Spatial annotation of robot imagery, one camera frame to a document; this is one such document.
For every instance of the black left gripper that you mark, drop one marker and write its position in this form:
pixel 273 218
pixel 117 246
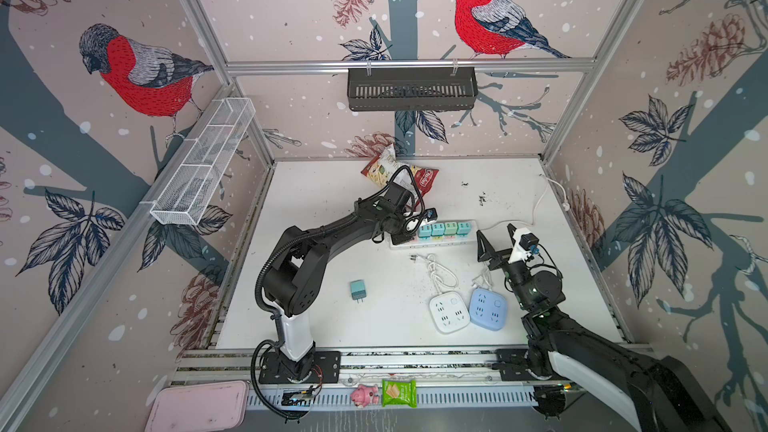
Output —
pixel 408 235

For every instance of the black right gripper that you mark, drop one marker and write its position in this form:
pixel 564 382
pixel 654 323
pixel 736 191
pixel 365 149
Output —
pixel 503 260

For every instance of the white multicolour power strip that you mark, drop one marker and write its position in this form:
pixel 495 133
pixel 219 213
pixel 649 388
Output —
pixel 442 241

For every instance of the teal plug adapter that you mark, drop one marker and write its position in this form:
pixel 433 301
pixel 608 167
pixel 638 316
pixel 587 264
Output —
pixel 464 228
pixel 437 229
pixel 358 291
pixel 425 231

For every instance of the light green plug adapter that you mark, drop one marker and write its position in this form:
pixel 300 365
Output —
pixel 450 228

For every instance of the teal plug adapter front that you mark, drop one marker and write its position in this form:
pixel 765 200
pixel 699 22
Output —
pixel 358 291

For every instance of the white square power socket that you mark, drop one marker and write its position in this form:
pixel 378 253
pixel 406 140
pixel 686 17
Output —
pixel 449 312

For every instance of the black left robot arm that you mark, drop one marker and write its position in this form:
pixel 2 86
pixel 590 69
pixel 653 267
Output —
pixel 291 278

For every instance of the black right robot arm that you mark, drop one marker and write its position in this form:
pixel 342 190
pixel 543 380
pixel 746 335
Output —
pixel 650 394

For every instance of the blue square power socket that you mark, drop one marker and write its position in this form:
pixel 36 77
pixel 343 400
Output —
pixel 488 309

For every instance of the red white chips bag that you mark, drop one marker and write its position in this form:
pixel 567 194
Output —
pixel 385 166

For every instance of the green snack packet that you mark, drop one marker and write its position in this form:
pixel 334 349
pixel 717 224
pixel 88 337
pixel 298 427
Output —
pixel 396 393

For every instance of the pink toy pig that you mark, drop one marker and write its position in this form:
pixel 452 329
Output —
pixel 364 396

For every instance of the pink tray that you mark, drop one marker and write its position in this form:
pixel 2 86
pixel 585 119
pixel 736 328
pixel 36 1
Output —
pixel 197 408

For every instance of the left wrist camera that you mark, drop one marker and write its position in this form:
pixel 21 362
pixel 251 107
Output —
pixel 430 215

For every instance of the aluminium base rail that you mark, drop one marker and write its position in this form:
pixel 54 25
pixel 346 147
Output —
pixel 478 377

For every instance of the black hanging wire basket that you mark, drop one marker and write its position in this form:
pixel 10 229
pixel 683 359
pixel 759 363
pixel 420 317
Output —
pixel 412 89

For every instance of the white wire mesh shelf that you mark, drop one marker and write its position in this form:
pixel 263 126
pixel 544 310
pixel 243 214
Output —
pixel 191 188

